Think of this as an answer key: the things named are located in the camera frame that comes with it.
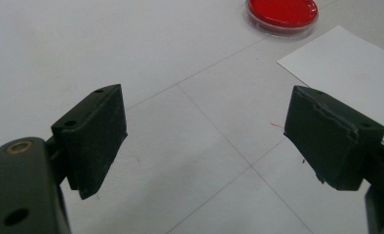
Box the white paper sheet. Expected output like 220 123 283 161
276 24 384 146

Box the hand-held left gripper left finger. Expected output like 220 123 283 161
51 83 129 200

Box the white table cover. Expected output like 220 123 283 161
0 0 384 234

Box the red round ink pad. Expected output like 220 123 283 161
244 0 320 38

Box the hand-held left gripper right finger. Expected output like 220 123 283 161
283 85 384 192

